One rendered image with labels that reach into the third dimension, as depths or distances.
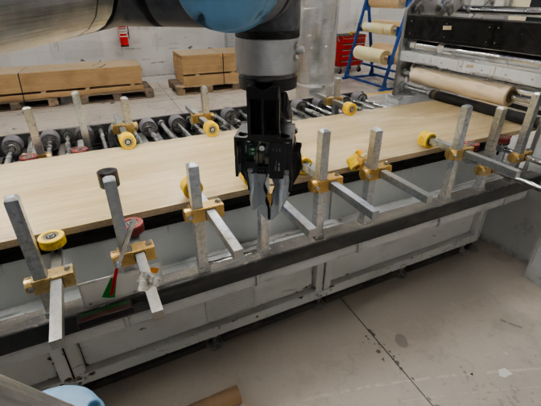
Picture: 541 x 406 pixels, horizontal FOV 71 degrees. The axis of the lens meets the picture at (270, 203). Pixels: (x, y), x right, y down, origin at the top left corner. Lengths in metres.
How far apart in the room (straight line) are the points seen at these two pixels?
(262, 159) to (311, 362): 1.65
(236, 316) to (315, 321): 0.47
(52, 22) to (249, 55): 0.21
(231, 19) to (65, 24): 0.12
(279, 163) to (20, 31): 0.29
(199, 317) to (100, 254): 0.62
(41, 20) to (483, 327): 2.40
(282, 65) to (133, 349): 1.68
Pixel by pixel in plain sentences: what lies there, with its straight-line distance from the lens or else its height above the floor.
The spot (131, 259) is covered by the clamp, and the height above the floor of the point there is 0.84.
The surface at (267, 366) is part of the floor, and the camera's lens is 2.03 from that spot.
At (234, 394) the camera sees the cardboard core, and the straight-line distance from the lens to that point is 1.85.
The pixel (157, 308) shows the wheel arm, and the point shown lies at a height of 0.86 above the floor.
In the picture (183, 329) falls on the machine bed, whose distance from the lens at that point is 1.97.
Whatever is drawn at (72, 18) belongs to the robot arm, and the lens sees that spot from 0.34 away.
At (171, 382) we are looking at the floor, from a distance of 2.03.
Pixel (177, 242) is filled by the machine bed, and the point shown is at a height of 0.71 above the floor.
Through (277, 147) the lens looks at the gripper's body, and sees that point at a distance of 0.46.
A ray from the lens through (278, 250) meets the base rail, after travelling 1.53.
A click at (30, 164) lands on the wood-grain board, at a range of 2.11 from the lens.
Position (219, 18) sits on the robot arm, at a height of 1.59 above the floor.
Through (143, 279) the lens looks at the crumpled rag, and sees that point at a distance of 1.21.
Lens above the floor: 1.61
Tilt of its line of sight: 29 degrees down
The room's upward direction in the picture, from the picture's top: straight up
